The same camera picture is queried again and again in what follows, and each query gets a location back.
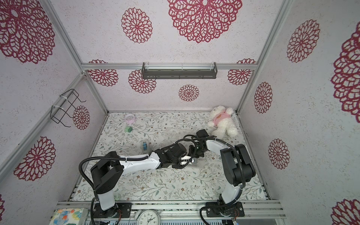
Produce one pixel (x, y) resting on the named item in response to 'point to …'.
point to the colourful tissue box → (70, 216)
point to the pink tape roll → (130, 118)
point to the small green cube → (128, 129)
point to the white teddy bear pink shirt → (220, 122)
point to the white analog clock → (149, 217)
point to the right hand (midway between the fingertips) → (187, 153)
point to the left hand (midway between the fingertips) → (182, 157)
